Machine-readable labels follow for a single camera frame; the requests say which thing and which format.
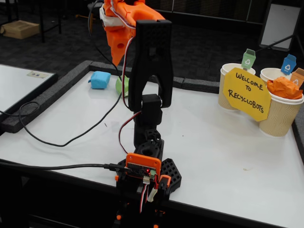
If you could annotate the orange controller board holder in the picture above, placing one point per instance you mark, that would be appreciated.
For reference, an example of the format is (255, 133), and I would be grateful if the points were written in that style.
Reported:
(142, 161)

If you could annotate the dark grey foam border strip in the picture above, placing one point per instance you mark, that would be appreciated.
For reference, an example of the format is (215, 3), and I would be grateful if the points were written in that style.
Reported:
(301, 135)
(47, 96)
(107, 67)

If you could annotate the yellow welcome paper sign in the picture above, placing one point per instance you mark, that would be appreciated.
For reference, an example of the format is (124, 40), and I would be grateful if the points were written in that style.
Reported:
(247, 95)

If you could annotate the blue paper rubbish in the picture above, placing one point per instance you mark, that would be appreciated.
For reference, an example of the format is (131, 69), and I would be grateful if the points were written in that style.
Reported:
(99, 80)

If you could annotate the gold framed blue chair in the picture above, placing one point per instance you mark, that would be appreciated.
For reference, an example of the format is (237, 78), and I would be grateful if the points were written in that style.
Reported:
(80, 16)

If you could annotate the green paper rubbish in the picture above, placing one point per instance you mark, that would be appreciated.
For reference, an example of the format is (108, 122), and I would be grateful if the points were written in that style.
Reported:
(118, 88)

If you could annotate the green recycling bin label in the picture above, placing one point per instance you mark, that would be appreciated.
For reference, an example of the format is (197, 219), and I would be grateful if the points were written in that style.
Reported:
(248, 60)

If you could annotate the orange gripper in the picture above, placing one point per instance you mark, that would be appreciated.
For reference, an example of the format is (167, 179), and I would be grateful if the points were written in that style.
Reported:
(117, 45)

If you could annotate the short dark grey foam strip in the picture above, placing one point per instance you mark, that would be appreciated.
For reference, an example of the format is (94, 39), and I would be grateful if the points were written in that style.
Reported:
(204, 86)

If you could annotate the white table with black edge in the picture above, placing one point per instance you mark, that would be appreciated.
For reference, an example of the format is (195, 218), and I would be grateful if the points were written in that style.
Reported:
(14, 85)

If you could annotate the beige ribbed paper cup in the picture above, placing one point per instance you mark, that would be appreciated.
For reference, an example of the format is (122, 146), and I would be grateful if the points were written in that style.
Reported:
(264, 74)
(275, 118)
(225, 99)

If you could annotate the orange paper rubbish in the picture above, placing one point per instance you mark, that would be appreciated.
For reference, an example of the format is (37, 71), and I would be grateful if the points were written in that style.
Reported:
(283, 89)

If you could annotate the brown cardboard box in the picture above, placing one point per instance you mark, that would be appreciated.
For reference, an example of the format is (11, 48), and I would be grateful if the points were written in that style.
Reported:
(21, 29)

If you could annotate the small handwritten paper sticker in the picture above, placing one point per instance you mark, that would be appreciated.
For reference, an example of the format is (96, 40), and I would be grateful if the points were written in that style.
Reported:
(36, 75)

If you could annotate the black metal stand bar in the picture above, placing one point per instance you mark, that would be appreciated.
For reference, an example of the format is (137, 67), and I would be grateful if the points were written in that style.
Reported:
(282, 40)

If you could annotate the white panel with black frame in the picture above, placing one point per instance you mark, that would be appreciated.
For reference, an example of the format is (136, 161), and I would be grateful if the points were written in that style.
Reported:
(278, 23)

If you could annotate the black metal furniture frame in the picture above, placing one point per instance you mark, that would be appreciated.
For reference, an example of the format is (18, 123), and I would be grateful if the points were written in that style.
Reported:
(42, 23)

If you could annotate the blue recycling bin label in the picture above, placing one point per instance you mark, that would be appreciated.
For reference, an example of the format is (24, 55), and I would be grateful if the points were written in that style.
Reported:
(288, 65)

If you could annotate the orange recycling bin label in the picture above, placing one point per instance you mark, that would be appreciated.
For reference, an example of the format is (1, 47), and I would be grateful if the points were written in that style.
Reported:
(298, 75)

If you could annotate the orange and black robot arm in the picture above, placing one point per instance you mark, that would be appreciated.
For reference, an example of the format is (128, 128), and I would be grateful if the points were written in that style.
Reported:
(142, 71)

